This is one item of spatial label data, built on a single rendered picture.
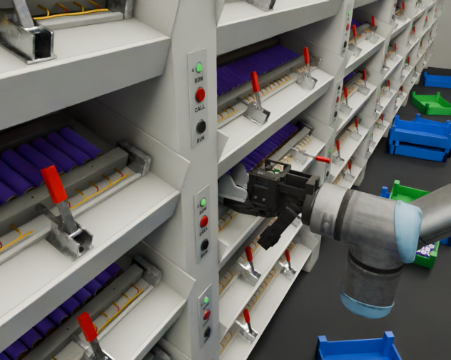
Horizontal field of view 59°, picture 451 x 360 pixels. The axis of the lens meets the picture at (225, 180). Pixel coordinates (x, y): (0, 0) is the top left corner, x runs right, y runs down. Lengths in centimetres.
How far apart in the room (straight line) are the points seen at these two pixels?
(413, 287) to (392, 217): 86
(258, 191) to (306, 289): 72
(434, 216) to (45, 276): 63
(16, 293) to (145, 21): 30
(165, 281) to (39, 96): 38
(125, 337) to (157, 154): 25
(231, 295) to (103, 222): 50
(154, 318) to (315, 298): 82
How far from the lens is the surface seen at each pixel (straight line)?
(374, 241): 67
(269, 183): 69
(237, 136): 68
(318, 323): 129
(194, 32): 50
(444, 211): 79
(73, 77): 38
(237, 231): 78
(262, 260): 101
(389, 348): 124
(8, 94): 34
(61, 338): 57
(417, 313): 142
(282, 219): 73
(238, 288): 93
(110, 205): 49
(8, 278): 43
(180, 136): 50
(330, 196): 67
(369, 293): 73
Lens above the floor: 94
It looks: 28 degrees down
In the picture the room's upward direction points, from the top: straight up
